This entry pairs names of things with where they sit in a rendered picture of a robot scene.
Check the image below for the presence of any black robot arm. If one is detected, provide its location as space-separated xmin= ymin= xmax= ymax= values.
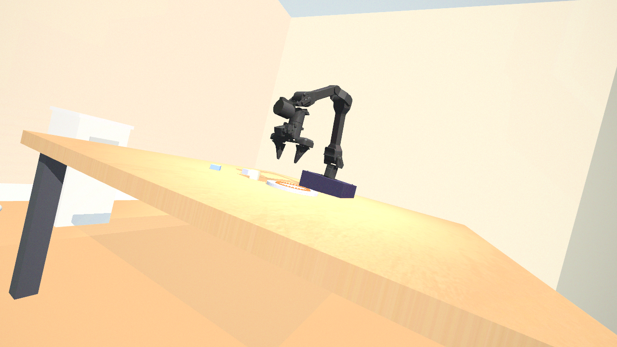
xmin=273 ymin=85 xmax=352 ymax=180

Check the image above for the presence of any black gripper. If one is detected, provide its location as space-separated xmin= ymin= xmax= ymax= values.
xmin=270 ymin=121 xmax=314 ymax=163

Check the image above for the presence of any white round board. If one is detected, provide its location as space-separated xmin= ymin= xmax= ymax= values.
xmin=267 ymin=180 xmax=318 ymax=197

